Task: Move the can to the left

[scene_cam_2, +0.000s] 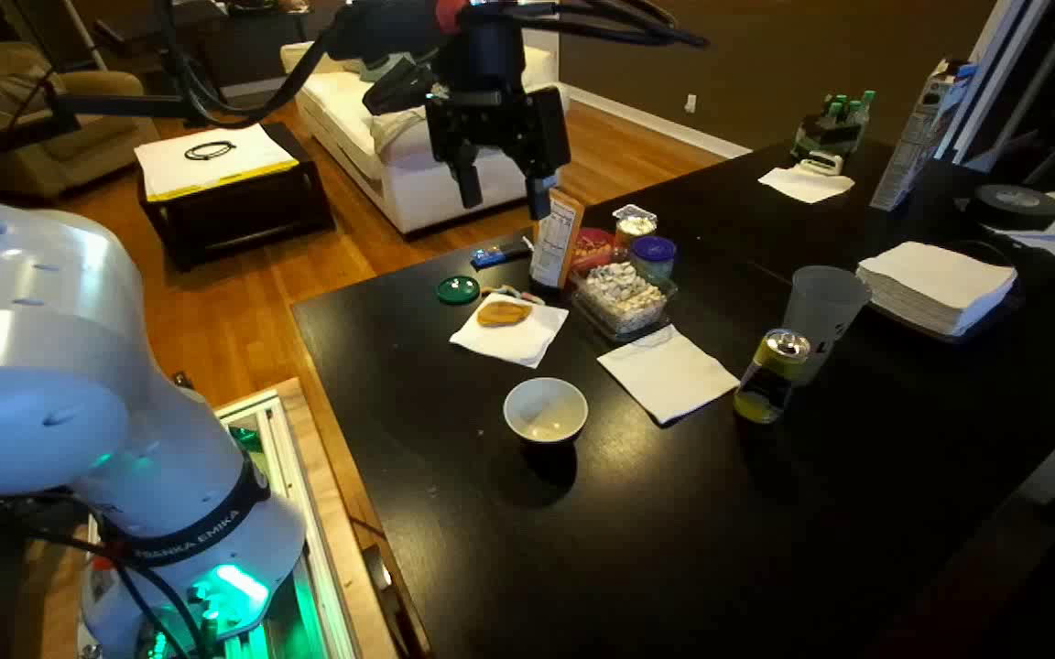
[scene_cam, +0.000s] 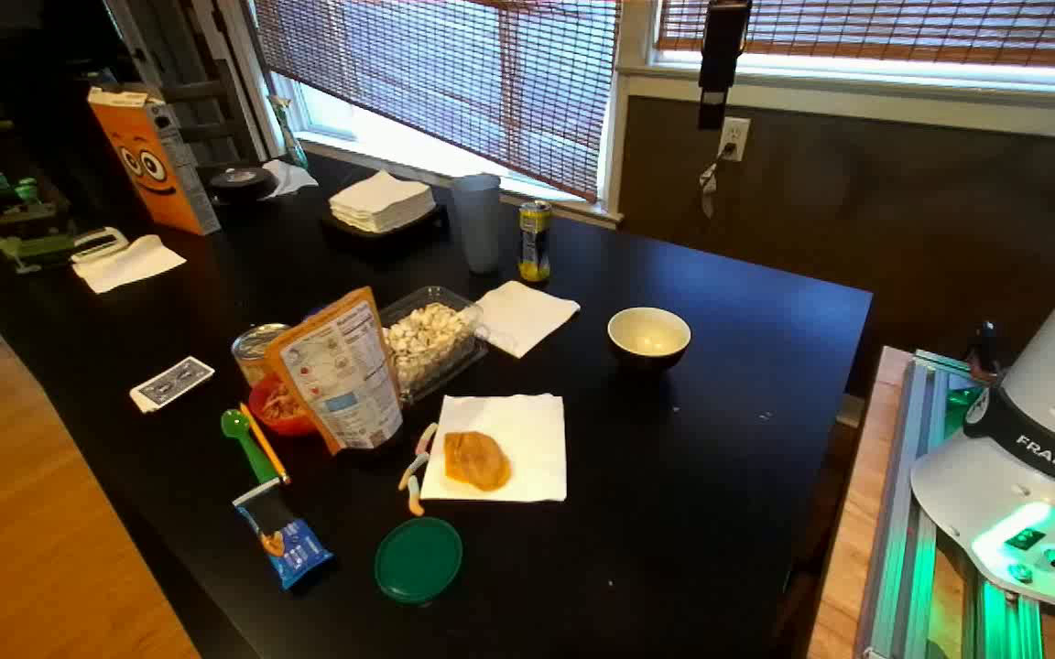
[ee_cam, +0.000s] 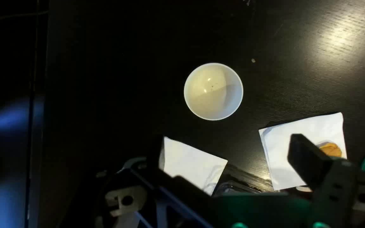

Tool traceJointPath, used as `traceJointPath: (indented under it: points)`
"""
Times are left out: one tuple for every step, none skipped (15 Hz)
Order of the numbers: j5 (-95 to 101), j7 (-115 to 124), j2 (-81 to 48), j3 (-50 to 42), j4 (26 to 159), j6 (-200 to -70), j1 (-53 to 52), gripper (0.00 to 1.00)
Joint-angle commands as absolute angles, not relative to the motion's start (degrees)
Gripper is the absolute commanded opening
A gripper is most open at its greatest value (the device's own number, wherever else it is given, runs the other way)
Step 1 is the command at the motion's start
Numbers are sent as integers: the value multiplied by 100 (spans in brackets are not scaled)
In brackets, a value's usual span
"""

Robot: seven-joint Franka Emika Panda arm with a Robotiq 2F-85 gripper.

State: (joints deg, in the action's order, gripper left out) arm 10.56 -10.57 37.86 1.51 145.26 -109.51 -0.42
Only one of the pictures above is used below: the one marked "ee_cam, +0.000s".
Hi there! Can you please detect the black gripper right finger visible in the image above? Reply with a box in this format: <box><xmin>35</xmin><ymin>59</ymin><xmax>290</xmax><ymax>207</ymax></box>
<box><xmin>286</xmin><ymin>133</ymin><xmax>357</xmax><ymax>203</ymax></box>

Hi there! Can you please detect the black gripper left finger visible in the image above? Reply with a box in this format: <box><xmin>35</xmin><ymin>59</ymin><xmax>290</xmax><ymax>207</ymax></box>
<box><xmin>145</xmin><ymin>133</ymin><xmax>167</xmax><ymax>175</ymax></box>

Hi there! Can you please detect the brown cookie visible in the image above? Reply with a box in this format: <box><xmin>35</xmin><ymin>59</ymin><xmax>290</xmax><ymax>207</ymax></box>
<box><xmin>318</xmin><ymin>142</ymin><xmax>344</xmax><ymax>160</ymax></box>

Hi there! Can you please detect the white napkin under cookie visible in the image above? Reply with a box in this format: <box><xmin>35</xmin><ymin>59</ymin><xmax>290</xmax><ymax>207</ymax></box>
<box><xmin>257</xmin><ymin>112</ymin><xmax>348</xmax><ymax>193</ymax></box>

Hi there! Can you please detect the plain white paper napkin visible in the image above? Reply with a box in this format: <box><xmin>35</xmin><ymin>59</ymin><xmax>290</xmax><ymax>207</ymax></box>
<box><xmin>157</xmin><ymin>136</ymin><xmax>229</xmax><ymax>197</ymax></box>

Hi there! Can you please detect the small white bowl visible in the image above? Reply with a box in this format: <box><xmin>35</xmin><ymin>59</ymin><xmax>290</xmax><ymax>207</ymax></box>
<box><xmin>182</xmin><ymin>62</ymin><xmax>244</xmax><ymax>122</ymax></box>

